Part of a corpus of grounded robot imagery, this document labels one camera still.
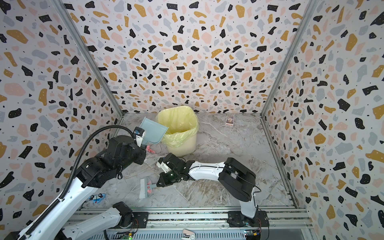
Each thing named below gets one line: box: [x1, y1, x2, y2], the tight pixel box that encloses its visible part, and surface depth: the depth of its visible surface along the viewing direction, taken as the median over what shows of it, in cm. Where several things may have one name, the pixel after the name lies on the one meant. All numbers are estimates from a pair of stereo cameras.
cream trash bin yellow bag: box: [155, 105, 199, 157], surface depth 90 cm
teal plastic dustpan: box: [139, 116, 169, 145], surface depth 76 cm
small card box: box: [225, 115, 235, 127], surface depth 119 cm
